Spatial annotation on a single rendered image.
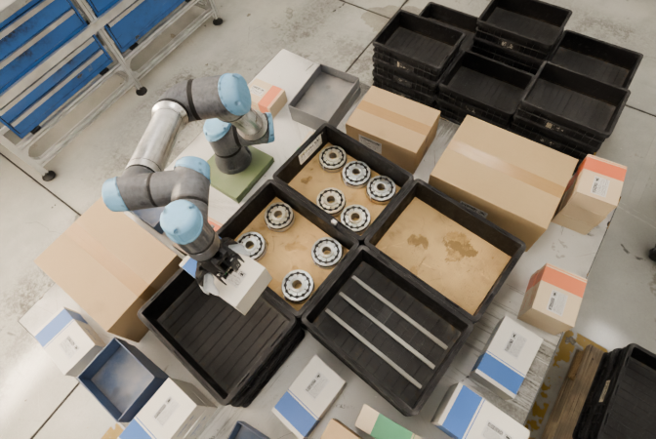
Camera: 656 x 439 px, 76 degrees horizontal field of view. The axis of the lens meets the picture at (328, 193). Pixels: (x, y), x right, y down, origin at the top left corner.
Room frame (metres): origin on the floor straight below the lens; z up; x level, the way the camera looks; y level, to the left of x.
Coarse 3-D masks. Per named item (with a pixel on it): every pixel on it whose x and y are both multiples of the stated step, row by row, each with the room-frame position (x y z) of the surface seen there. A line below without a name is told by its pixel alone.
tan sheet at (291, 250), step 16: (256, 224) 0.67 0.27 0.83; (304, 224) 0.64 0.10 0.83; (272, 240) 0.60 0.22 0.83; (288, 240) 0.59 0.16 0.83; (304, 240) 0.58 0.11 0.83; (272, 256) 0.55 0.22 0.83; (288, 256) 0.54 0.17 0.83; (304, 256) 0.53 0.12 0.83; (272, 272) 0.49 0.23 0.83; (288, 272) 0.48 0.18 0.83; (320, 272) 0.46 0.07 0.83; (272, 288) 0.43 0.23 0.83
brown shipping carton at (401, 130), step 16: (368, 96) 1.14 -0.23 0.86; (384, 96) 1.12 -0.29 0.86; (368, 112) 1.05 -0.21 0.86; (384, 112) 1.04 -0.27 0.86; (400, 112) 1.02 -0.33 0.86; (416, 112) 1.01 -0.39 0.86; (432, 112) 1.00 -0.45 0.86; (352, 128) 1.00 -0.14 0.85; (368, 128) 0.98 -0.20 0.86; (384, 128) 0.96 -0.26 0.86; (400, 128) 0.95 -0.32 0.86; (416, 128) 0.94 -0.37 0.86; (432, 128) 0.95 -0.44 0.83; (368, 144) 0.96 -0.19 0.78; (384, 144) 0.91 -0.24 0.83; (400, 144) 0.88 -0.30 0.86; (416, 144) 0.86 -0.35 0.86; (400, 160) 0.86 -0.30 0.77; (416, 160) 0.84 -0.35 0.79
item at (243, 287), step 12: (180, 264) 0.44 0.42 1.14; (192, 264) 0.43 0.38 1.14; (252, 264) 0.40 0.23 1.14; (192, 276) 0.43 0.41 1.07; (228, 276) 0.38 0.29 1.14; (240, 276) 0.38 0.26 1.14; (252, 276) 0.37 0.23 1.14; (264, 276) 0.38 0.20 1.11; (228, 288) 0.35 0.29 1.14; (240, 288) 0.35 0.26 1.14; (252, 288) 0.35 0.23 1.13; (264, 288) 0.36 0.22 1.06; (228, 300) 0.32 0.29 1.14; (240, 300) 0.32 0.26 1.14; (252, 300) 0.33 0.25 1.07
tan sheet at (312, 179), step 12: (348, 156) 0.89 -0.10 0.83; (312, 168) 0.86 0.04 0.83; (300, 180) 0.82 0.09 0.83; (312, 180) 0.81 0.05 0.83; (324, 180) 0.80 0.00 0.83; (336, 180) 0.79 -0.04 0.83; (300, 192) 0.77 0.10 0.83; (312, 192) 0.76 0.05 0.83; (348, 192) 0.73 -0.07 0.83; (360, 192) 0.72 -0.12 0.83; (396, 192) 0.70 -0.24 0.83; (348, 204) 0.69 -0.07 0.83; (360, 204) 0.68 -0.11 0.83; (372, 204) 0.67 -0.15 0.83; (372, 216) 0.62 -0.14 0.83
